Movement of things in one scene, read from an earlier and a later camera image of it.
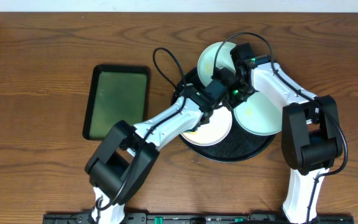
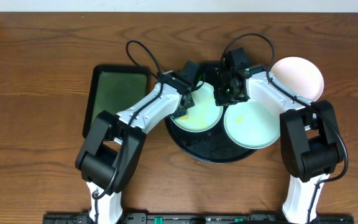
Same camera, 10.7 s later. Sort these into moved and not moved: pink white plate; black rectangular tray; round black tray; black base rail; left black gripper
Moved: round black tray; pink white plate; left black gripper
Not moved: black base rail; black rectangular tray
